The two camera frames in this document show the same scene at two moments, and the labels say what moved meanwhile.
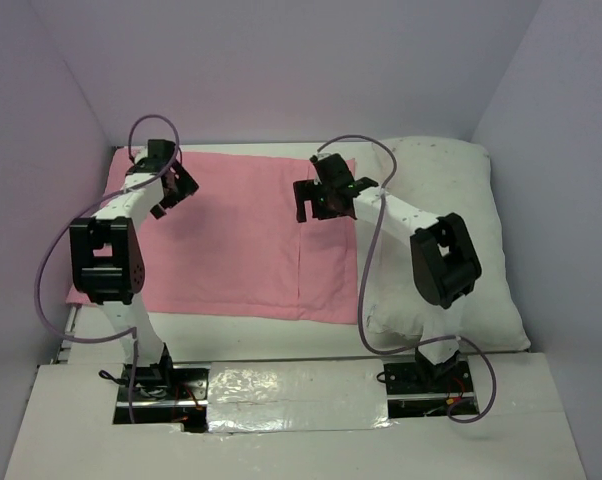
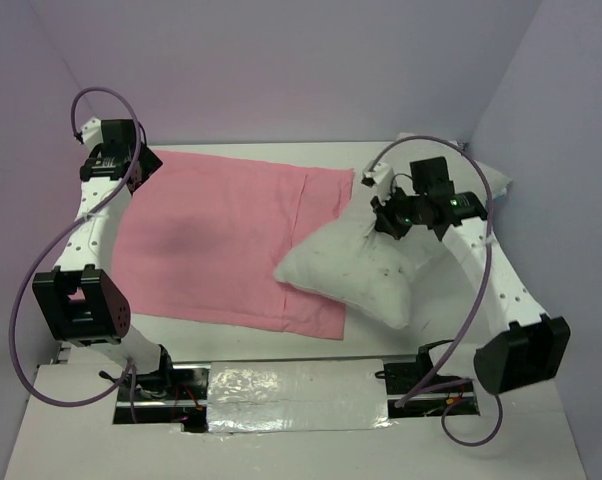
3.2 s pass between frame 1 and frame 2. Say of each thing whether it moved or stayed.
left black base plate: stayed
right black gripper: moved
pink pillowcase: moved
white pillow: moved
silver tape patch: stayed
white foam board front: stayed
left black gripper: moved
